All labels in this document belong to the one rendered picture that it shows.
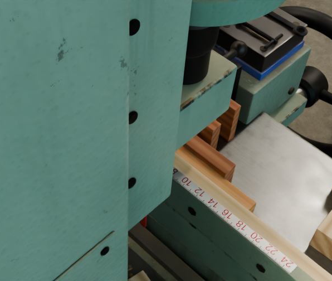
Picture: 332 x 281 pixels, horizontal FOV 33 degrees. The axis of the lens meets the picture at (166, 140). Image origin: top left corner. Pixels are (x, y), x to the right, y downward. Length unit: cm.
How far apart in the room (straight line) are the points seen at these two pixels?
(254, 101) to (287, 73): 8
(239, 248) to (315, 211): 13
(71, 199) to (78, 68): 10
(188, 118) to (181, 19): 20
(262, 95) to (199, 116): 18
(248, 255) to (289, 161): 17
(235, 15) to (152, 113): 10
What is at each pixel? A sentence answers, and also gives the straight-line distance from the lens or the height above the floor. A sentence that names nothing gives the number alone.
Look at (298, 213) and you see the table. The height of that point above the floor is 90.
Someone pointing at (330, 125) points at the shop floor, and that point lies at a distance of 208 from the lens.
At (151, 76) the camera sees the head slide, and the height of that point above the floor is 119.
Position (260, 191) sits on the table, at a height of 90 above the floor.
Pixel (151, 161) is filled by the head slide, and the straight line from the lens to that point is 49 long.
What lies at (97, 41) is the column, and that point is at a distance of 27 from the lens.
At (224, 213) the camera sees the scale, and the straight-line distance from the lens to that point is 62.
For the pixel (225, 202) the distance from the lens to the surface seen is 64.
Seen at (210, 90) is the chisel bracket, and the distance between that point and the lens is 58.
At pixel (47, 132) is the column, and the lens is 28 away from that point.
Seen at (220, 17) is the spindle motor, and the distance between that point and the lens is 44.
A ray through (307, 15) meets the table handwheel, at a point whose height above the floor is 95.
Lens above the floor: 148
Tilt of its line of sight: 51 degrees down
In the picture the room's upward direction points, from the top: 5 degrees clockwise
